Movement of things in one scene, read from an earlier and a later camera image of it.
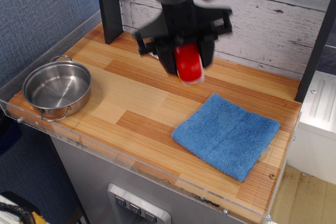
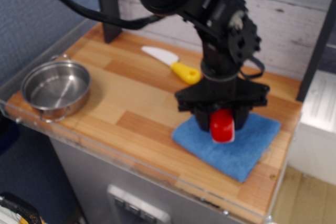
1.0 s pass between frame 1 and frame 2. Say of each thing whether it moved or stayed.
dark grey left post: stayed
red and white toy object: moved
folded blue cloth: stayed
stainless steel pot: stayed
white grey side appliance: stayed
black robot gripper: moved
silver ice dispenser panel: stayed
